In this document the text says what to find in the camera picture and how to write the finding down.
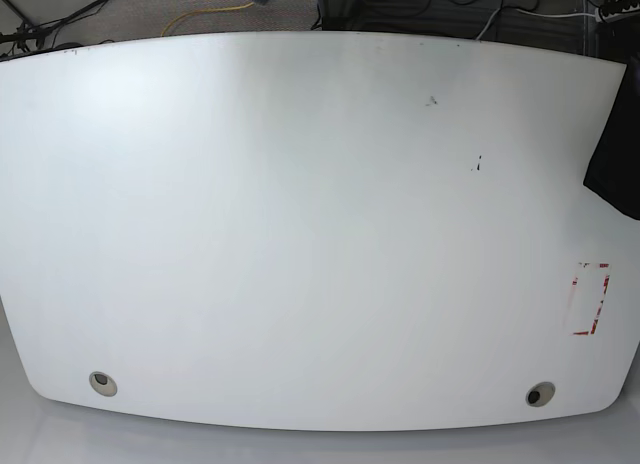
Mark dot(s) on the left table cable grommet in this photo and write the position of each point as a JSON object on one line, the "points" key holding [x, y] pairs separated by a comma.
{"points": [[103, 384]]}

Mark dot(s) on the white power strip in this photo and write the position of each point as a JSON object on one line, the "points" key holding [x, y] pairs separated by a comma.
{"points": [[614, 10]]}

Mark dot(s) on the table cable grommet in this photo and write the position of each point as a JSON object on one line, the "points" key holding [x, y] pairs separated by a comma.
{"points": [[103, 384], [540, 394]]}

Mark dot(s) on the right table cable grommet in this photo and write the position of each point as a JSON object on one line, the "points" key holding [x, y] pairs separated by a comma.
{"points": [[540, 394]]}

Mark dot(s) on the black T-shirt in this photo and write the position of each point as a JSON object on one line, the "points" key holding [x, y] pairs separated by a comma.
{"points": [[613, 170]]}

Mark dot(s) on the red tape rectangle marking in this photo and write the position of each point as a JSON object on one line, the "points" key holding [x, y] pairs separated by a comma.
{"points": [[587, 295]]}

